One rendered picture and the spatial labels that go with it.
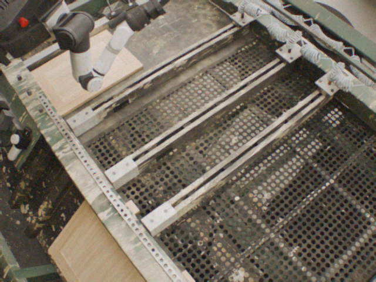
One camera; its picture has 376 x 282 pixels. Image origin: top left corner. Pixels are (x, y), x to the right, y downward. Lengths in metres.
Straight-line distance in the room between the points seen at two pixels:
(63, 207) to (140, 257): 0.73
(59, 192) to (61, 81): 0.56
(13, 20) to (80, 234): 1.05
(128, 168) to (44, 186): 0.73
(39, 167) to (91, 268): 0.61
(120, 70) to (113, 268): 0.96
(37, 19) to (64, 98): 0.53
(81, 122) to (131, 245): 0.60
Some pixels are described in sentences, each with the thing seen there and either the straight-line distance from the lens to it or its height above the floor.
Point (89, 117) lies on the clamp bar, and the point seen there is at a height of 1.00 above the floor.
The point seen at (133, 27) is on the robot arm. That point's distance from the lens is 1.69.
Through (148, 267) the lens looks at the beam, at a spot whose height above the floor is 0.84.
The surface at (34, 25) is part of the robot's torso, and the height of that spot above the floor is 1.23.
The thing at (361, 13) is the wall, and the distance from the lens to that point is 6.89.
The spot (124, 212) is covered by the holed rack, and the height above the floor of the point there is 0.89.
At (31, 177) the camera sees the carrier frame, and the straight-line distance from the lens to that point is 2.20.
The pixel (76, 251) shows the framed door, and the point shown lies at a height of 0.41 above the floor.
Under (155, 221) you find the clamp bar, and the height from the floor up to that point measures 0.96.
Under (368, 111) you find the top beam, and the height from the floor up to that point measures 1.82.
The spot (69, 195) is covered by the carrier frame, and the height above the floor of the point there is 0.56.
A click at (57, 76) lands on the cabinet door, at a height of 0.98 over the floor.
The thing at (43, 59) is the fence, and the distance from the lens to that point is 2.19.
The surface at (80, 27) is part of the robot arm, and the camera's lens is 1.56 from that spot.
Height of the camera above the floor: 1.60
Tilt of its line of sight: 13 degrees down
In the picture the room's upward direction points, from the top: 40 degrees clockwise
